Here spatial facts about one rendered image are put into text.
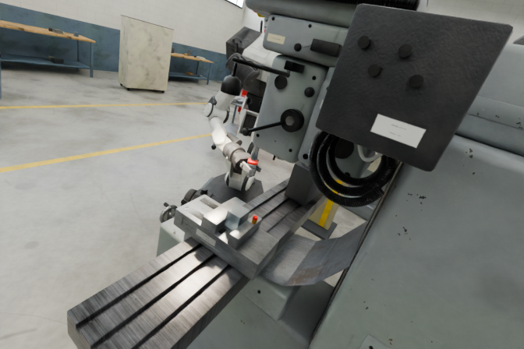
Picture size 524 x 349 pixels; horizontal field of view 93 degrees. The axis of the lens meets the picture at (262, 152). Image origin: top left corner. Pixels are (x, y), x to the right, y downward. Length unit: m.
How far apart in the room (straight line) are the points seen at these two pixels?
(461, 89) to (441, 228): 0.30
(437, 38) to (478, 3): 9.77
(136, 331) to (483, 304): 0.73
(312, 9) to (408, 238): 0.60
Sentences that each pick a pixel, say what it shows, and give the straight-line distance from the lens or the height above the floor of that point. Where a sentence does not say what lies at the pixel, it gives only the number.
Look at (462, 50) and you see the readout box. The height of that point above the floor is 1.69.
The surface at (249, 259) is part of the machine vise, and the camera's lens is 0.81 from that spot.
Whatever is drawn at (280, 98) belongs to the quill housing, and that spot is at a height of 1.50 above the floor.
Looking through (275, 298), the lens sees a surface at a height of 0.87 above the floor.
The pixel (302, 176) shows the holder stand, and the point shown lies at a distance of 1.24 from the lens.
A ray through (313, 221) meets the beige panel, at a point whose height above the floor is 0.04.
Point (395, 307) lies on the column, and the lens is 0.75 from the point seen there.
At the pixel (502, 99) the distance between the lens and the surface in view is 0.71.
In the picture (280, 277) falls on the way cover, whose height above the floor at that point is 0.92.
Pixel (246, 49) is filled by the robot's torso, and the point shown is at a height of 1.62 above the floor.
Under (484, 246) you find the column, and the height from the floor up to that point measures 1.39.
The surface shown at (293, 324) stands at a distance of 1.07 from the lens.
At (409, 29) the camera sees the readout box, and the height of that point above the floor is 1.70.
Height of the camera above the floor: 1.61
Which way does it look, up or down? 21 degrees down
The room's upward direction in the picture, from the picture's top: 16 degrees clockwise
